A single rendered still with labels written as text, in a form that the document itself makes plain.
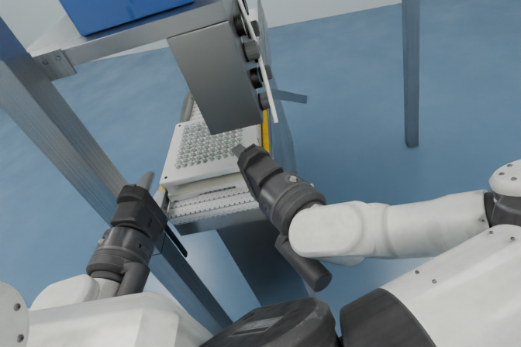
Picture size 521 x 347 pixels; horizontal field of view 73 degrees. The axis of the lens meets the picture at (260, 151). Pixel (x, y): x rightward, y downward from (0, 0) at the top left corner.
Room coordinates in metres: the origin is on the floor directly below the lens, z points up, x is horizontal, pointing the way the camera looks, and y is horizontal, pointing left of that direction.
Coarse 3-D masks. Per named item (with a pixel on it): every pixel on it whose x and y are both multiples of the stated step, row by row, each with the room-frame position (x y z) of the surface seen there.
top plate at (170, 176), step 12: (192, 120) 0.88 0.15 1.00; (204, 120) 0.86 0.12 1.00; (180, 132) 0.84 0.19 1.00; (252, 132) 0.72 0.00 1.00; (180, 144) 0.79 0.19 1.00; (216, 144) 0.73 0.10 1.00; (228, 144) 0.71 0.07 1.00; (168, 156) 0.75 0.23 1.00; (228, 156) 0.66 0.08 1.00; (168, 168) 0.70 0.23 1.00; (180, 168) 0.69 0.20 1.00; (192, 168) 0.67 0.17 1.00; (204, 168) 0.65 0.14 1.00; (216, 168) 0.64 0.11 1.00; (228, 168) 0.63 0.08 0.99; (168, 180) 0.66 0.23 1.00; (180, 180) 0.65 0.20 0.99; (192, 180) 0.64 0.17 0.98
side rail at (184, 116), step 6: (186, 96) 1.12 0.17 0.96; (192, 96) 1.14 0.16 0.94; (186, 102) 1.07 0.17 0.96; (192, 102) 1.11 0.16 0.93; (186, 108) 1.04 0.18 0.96; (186, 114) 1.01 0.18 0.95; (180, 120) 0.97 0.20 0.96; (186, 120) 0.99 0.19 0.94; (168, 198) 0.67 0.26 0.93; (162, 210) 0.62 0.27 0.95
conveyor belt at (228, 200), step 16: (256, 16) 1.74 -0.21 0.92; (192, 112) 1.06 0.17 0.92; (208, 192) 0.65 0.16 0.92; (224, 192) 0.63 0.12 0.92; (240, 192) 0.61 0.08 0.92; (176, 208) 0.64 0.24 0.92; (192, 208) 0.62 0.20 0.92; (208, 208) 0.60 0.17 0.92; (224, 208) 0.59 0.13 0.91; (240, 208) 0.58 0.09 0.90; (256, 208) 0.58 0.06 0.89; (176, 224) 0.62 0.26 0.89
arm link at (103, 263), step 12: (96, 252) 0.40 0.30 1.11; (108, 252) 0.39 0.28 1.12; (120, 252) 0.38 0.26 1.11; (96, 264) 0.37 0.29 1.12; (108, 264) 0.37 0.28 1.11; (120, 264) 0.36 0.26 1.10; (132, 264) 0.36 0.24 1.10; (144, 264) 0.36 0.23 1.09; (96, 276) 0.36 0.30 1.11; (108, 276) 0.35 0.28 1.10; (120, 276) 0.35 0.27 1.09; (132, 276) 0.34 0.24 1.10; (144, 276) 0.34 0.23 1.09; (108, 288) 0.33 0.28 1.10; (120, 288) 0.32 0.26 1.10; (132, 288) 0.32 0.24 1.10
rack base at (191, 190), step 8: (224, 176) 0.66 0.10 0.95; (232, 176) 0.65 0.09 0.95; (240, 176) 0.63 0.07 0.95; (184, 184) 0.68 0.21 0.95; (192, 184) 0.67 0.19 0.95; (200, 184) 0.66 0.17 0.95; (208, 184) 0.65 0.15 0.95; (216, 184) 0.64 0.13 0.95; (224, 184) 0.63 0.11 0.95; (232, 184) 0.63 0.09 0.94; (240, 184) 0.62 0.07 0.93; (168, 192) 0.67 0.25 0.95; (184, 192) 0.65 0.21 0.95; (192, 192) 0.65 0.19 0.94; (200, 192) 0.64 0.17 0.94
